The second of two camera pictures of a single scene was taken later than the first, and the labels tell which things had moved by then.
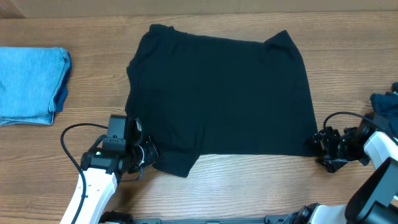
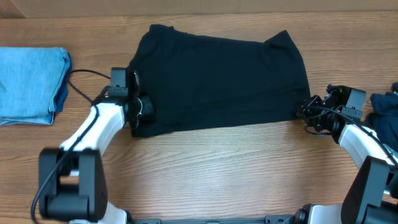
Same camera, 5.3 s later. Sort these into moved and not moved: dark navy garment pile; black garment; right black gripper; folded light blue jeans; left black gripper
Moved: right black gripper; left black gripper; black garment
Not moved: folded light blue jeans; dark navy garment pile
